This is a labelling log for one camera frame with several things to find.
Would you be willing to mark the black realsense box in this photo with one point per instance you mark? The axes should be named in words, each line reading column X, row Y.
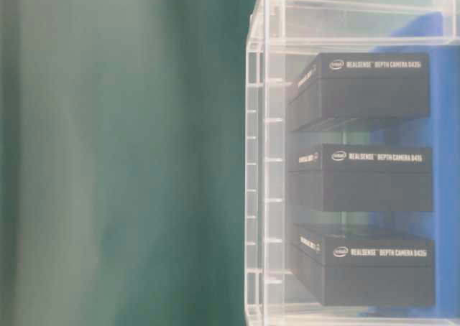
column 360, row 265
column 341, row 89
column 361, row 178

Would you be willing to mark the black RealSense box bottom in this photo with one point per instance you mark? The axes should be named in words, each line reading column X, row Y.
column 360, row 265

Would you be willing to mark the black RealSense box top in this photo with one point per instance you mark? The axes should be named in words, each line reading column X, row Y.
column 341, row 89

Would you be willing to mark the clear plastic storage case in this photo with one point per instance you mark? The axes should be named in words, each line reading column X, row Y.
column 284, row 36

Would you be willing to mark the blue cloth liner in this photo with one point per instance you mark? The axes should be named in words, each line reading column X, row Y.
column 439, row 131

